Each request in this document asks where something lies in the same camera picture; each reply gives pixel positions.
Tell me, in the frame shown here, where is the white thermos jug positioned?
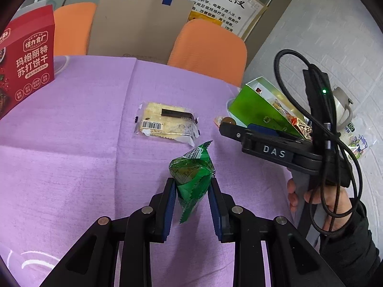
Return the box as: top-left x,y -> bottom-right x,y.
332,87 -> 355,126

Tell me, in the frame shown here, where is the green pea snack packet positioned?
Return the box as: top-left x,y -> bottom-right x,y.
169,140 -> 216,225

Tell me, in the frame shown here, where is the black cable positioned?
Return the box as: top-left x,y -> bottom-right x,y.
274,49 -> 364,237

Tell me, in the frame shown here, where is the wall poster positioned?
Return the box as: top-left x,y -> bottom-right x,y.
174,0 -> 265,36

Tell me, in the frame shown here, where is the red cracker box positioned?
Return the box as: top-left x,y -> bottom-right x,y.
0,4 -> 56,120

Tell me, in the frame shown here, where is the orange chair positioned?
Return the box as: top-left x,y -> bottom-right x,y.
53,2 -> 98,57
167,19 -> 248,88

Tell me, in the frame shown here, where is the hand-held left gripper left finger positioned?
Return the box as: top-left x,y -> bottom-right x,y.
45,178 -> 177,287

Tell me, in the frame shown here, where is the clear cracker packet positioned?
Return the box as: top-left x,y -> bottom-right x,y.
133,102 -> 202,147

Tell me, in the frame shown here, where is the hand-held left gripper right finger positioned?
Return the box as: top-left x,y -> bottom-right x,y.
208,178 -> 346,287

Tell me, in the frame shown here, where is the paper cup pack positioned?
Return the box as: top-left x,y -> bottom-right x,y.
339,121 -> 373,156

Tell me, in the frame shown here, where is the brown cardboard sheet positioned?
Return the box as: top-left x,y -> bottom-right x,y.
87,0 -> 268,65

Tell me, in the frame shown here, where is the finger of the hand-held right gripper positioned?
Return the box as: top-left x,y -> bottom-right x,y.
247,123 -> 313,150
219,125 -> 249,148

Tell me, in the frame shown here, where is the green cardboard box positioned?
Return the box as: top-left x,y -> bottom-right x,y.
226,76 -> 315,142

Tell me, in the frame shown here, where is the person's right forearm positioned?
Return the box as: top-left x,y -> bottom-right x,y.
317,200 -> 382,287

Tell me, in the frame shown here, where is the person's right hand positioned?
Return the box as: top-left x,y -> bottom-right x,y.
287,177 -> 355,216

